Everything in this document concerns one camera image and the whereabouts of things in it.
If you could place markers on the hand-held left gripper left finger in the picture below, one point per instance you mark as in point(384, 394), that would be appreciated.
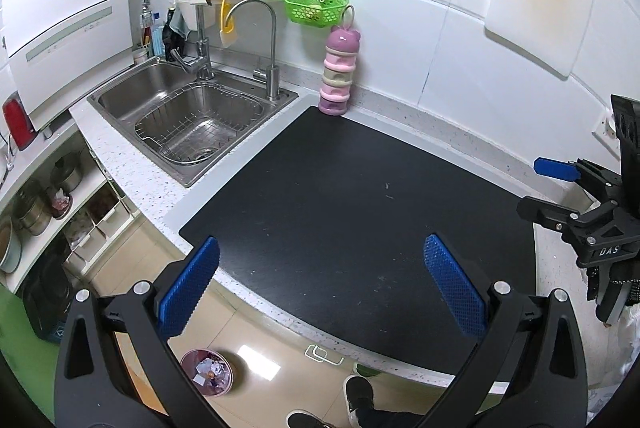
point(190, 290)

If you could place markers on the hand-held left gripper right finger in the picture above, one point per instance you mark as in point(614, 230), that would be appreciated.
point(455, 290)

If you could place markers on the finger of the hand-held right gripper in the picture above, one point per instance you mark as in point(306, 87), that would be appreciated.
point(550, 213)
point(555, 168)

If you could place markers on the purple round trash can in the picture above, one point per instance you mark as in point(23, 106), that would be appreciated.
point(207, 370)

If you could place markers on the white cloth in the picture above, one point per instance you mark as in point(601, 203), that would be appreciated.
point(627, 348)

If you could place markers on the white storage bin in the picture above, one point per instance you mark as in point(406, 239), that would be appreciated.
point(112, 210)
point(85, 235)

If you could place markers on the black counter mat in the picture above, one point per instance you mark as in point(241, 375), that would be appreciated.
point(350, 228)

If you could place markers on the black frying pan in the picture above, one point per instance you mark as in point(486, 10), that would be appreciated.
point(47, 293)

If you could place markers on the person's black shoe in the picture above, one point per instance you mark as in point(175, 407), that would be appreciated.
point(310, 420)
point(360, 400)

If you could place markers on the steel cooking pot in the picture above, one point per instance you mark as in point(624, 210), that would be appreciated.
point(67, 173)

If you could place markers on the stacked steel pots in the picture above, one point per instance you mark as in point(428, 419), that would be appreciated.
point(32, 215)

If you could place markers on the pale green bowl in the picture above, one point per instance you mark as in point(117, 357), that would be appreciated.
point(9, 248)

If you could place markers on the green cabinet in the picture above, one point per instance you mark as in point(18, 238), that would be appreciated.
point(20, 368)

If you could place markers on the white open shelf unit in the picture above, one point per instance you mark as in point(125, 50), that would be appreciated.
point(30, 188)

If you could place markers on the stainless steel sink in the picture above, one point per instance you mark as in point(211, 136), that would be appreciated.
point(150, 93)

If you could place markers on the thin gooseneck steel faucet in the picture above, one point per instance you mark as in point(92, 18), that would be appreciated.
point(271, 73)

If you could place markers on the pink stacked bear container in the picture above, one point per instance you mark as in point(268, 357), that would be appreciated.
point(338, 73)

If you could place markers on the large chrome kitchen faucet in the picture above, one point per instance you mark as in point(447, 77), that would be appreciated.
point(200, 53)

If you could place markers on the red appliance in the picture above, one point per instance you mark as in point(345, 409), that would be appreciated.
point(17, 123)

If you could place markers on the yellow plastic scoop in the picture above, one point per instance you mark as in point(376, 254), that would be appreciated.
point(227, 28)

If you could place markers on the white countertop dishwasher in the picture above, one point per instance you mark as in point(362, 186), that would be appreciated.
point(65, 43)

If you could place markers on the white sink caddy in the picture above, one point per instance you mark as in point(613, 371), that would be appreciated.
point(200, 10)

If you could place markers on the green plastic hanging basket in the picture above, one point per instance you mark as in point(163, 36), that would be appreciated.
point(312, 5)

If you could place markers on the white wall socket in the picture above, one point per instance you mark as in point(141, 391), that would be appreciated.
point(605, 123)

